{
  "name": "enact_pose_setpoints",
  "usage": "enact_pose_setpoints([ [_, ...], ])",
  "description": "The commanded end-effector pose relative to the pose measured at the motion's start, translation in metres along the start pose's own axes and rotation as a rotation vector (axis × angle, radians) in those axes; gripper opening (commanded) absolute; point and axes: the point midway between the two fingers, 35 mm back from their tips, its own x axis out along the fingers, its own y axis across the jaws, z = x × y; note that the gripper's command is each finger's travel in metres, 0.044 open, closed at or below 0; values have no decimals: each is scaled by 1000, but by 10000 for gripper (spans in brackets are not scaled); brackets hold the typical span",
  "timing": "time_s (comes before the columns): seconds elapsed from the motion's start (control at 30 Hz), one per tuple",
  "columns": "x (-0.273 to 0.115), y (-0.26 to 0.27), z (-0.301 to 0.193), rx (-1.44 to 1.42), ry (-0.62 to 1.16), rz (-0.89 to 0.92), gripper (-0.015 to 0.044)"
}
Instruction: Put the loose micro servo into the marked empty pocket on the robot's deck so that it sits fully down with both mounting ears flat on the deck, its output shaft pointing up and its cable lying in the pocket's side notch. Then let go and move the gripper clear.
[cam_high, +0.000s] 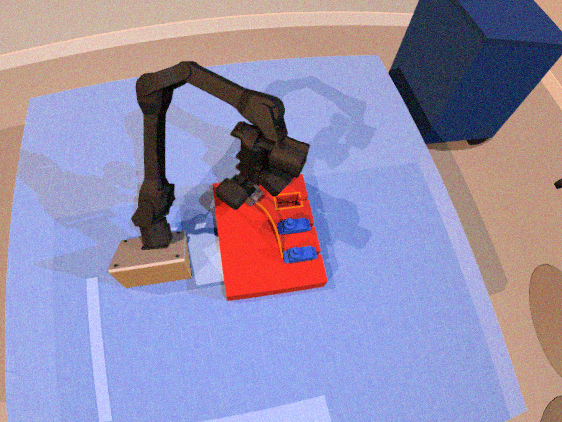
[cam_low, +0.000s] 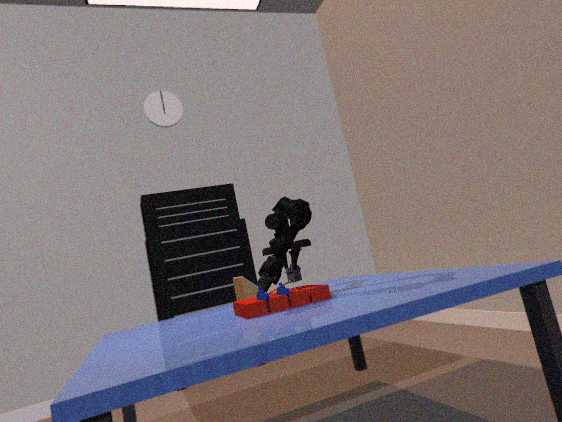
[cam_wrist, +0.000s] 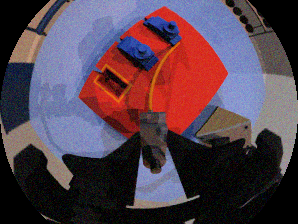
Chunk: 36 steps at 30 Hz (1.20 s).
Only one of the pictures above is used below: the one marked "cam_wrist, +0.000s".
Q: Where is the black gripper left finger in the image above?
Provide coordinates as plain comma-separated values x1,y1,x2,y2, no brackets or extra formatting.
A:
61,131,141,206

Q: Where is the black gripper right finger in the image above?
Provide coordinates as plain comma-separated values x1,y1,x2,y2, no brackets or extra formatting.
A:
166,129,246,198

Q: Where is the red flat rectangular plate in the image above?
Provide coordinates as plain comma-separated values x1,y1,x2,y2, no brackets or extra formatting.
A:
78,6,229,139

